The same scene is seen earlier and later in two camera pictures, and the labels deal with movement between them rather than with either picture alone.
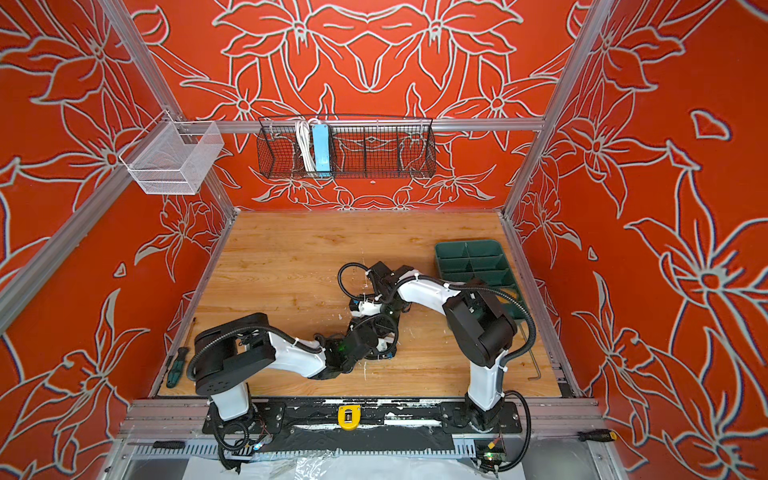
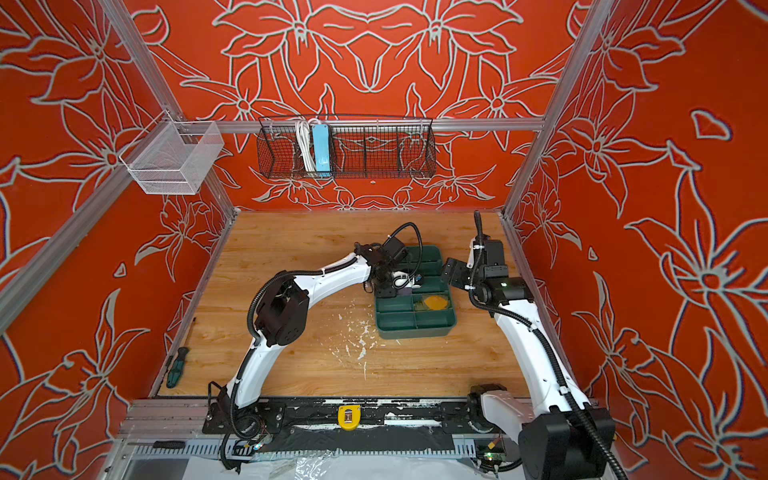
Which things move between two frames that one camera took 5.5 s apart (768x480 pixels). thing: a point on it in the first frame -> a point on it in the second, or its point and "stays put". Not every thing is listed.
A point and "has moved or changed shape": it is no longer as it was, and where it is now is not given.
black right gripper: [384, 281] -> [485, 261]
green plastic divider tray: [484, 261] has moved or changed shape
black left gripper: [357, 325] -> [386, 291]
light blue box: [321, 147] stays put
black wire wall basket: [359, 146] stays put
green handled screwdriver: [176, 368] stays put
